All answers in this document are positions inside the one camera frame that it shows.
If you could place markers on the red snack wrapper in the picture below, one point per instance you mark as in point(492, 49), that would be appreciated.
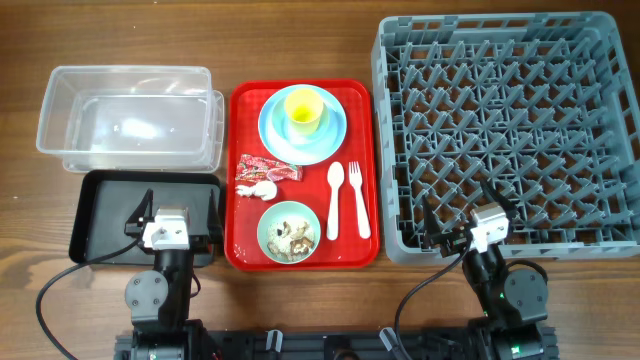
point(256, 169)

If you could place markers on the light blue plate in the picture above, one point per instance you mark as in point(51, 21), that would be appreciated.
point(306, 154)

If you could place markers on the white napkin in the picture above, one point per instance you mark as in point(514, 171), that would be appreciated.
point(265, 190)

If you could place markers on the black plastic tray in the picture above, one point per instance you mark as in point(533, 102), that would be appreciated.
point(108, 197)

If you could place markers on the green bowl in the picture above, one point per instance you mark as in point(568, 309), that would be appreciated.
point(286, 211)

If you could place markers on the rice and food scraps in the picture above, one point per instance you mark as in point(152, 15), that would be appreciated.
point(291, 241)

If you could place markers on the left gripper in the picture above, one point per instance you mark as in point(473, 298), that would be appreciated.
point(202, 243)

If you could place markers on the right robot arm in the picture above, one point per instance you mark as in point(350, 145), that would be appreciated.
point(513, 295)

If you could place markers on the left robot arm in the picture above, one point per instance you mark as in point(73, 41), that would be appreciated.
point(159, 298)

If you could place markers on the white plastic spoon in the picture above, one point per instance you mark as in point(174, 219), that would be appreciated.
point(335, 178)

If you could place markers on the red plastic tray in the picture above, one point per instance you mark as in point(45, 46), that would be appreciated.
point(349, 250)

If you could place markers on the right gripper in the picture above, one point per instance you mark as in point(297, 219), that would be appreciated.
point(454, 241)

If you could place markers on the clear plastic bin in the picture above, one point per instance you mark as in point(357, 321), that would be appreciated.
point(132, 117)

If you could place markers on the grey dishwasher rack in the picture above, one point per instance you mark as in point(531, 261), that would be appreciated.
point(539, 105)

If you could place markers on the white plastic fork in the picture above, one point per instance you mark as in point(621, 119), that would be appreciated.
point(356, 181)

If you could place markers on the yellow plastic cup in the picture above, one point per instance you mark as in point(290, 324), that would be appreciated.
point(304, 107)

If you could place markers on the light blue bowl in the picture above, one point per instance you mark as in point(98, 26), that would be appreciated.
point(283, 127)

